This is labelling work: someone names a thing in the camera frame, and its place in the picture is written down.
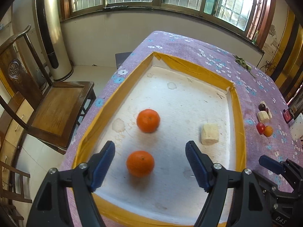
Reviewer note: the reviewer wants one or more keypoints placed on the small yellow-orange fruit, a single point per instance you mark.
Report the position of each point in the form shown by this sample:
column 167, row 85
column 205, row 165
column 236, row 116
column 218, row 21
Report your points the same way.
column 268, row 131

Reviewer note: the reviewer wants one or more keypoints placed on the red cherry tomato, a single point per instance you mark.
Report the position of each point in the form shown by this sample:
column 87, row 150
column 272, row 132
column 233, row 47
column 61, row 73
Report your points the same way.
column 261, row 128

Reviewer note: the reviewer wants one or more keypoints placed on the green leafy stems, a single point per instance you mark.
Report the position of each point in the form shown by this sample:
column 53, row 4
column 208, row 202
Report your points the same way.
column 244, row 65

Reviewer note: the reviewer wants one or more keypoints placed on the near orange tangerine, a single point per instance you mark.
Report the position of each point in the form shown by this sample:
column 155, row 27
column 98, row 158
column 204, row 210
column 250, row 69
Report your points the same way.
column 140, row 164

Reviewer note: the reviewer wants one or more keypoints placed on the large cream banana chunk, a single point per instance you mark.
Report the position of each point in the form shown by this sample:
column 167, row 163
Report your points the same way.
column 263, row 116

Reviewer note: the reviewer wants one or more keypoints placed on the red black small box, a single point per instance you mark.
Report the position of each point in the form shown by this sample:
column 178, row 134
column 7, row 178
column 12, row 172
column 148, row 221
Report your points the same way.
column 288, row 115

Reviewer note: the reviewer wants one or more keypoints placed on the dark wooden chair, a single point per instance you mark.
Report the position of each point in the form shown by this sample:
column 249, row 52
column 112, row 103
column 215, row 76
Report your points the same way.
column 56, row 111

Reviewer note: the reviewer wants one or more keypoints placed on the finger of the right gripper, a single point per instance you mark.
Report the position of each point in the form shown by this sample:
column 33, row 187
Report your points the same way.
column 271, row 164

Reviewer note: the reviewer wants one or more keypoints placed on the purple floral tablecloth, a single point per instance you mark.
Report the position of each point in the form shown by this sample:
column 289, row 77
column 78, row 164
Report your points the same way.
column 252, row 88

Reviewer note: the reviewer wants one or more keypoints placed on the far orange tangerine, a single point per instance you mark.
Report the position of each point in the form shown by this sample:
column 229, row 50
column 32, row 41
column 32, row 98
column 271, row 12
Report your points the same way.
column 148, row 120

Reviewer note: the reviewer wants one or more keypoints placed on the yellow-rimmed white tray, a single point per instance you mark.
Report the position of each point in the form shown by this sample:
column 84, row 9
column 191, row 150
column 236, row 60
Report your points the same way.
column 186, row 97

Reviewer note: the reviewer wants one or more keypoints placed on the gold tower air conditioner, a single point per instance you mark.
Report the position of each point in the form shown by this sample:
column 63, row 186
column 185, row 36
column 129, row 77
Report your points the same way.
column 49, row 33

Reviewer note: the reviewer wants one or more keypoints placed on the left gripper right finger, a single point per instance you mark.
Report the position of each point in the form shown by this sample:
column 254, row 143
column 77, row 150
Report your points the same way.
column 237, row 192

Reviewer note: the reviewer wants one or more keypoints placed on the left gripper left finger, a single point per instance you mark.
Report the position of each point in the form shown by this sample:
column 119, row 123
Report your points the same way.
column 51, row 207

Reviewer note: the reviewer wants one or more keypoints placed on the white dotted cup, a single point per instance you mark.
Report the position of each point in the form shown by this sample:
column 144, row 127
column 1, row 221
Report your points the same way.
column 296, row 128

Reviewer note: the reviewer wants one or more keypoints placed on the dark plum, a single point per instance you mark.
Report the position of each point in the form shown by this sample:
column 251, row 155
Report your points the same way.
column 262, row 107

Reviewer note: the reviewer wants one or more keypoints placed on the orange tangerine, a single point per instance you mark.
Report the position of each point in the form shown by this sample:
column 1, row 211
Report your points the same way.
column 148, row 120
column 140, row 164

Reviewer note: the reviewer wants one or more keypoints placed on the dark stool behind table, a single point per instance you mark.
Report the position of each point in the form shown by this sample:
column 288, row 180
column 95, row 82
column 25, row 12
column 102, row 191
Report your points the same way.
column 121, row 57

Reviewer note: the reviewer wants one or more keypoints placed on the cream block in tray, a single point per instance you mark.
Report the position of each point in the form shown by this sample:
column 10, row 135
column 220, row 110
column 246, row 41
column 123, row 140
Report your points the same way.
column 210, row 134

